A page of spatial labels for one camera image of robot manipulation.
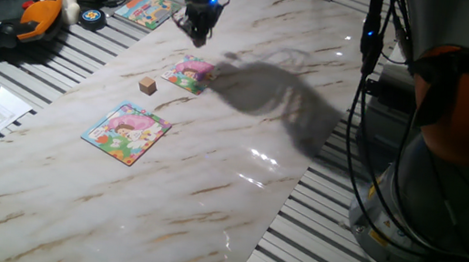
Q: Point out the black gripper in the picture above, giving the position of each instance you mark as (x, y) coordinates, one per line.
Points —
(203, 9)

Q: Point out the frameless butterfly jigsaw puzzle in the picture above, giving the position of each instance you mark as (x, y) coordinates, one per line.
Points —
(187, 74)

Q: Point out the bus picture jigsaw puzzle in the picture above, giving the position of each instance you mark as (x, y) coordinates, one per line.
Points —
(145, 10)

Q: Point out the blue framed butterfly jigsaw puzzle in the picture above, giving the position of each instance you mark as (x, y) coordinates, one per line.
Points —
(126, 133)

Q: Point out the small wooden cube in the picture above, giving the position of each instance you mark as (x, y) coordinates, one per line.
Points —
(148, 86)

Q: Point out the round black disc blue emblem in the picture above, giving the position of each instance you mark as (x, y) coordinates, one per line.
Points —
(92, 18)

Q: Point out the white plush toy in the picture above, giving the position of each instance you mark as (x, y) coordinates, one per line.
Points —
(69, 7)

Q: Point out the black flat bar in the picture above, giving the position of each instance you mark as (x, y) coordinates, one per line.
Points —
(386, 95)

